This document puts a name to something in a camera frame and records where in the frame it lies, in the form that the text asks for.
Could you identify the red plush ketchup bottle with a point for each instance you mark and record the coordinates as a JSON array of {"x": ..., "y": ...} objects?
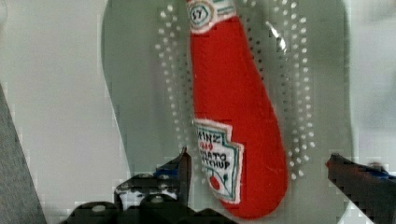
[{"x": 237, "y": 133}]

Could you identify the green oval strainer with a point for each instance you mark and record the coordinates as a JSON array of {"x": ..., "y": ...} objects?
[{"x": 147, "y": 65}]

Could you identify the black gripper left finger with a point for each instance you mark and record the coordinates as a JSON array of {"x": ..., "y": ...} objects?
[{"x": 160, "y": 197}]

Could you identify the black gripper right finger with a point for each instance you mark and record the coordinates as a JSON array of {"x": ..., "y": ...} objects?
[{"x": 372, "y": 190}]

